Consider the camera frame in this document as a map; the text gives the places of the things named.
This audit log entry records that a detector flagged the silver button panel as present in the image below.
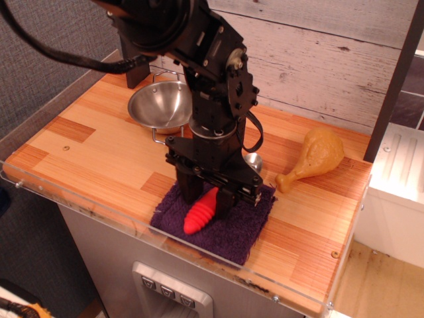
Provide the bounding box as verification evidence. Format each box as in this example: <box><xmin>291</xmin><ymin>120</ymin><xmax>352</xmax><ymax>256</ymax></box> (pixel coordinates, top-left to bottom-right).
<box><xmin>132</xmin><ymin>261</ymin><xmax>214</xmax><ymax>317</ymax></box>

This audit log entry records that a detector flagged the red handled metal spoon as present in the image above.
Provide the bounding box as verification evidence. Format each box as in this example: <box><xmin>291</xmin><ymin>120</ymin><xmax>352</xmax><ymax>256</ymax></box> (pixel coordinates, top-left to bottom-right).
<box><xmin>183</xmin><ymin>152</ymin><xmax>263</xmax><ymax>235</ymax></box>

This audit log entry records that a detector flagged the toy chicken drumstick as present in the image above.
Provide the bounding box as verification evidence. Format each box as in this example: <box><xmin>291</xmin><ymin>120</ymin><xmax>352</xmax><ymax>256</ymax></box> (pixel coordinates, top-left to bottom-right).
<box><xmin>275</xmin><ymin>127</ymin><xmax>345</xmax><ymax>193</ymax></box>

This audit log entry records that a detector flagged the grey toy cabinet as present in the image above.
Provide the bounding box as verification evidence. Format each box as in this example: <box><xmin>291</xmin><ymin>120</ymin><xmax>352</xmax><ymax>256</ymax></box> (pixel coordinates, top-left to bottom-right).
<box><xmin>60</xmin><ymin>203</ymin><xmax>345</xmax><ymax>317</ymax></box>

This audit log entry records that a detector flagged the dark grey vertical post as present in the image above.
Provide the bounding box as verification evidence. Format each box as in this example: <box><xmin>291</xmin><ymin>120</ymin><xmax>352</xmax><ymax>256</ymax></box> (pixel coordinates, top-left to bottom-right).
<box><xmin>363</xmin><ymin>0</ymin><xmax>423</xmax><ymax>163</ymax></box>

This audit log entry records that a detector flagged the steel bowl with wire handles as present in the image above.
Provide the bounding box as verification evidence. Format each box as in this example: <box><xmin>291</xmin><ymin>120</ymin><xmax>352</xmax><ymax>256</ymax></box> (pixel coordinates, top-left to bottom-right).
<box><xmin>127</xmin><ymin>71</ymin><xmax>192</xmax><ymax>144</ymax></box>

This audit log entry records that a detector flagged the purple cloth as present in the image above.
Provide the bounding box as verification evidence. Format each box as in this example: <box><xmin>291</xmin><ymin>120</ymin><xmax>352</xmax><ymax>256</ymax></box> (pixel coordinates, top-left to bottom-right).
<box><xmin>150</xmin><ymin>183</ymin><xmax>276</xmax><ymax>265</ymax></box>

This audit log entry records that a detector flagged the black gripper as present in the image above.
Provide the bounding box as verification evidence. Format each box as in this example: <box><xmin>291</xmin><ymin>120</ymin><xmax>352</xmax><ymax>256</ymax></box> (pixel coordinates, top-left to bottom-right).
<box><xmin>165</xmin><ymin>124</ymin><xmax>263</xmax><ymax>219</ymax></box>

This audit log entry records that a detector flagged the dark post behind bowl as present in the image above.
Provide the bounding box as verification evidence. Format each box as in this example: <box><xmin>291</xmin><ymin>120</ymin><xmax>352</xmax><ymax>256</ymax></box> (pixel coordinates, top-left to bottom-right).
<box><xmin>119</xmin><ymin>35</ymin><xmax>150</xmax><ymax>89</ymax></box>

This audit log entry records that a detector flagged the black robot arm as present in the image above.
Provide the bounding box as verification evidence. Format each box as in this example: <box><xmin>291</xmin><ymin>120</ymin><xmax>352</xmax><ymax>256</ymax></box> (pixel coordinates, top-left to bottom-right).
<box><xmin>99</xmin><ymin>1</ymin><xmax>262</xmax><ymax>217</ymax></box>

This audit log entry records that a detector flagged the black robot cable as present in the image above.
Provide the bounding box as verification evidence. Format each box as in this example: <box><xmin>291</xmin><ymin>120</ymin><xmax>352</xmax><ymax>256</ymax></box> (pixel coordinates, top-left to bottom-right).
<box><xmin>0</xmin><ymin>0</ymin><xmax>156</xmax><ymax>74</ymax></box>

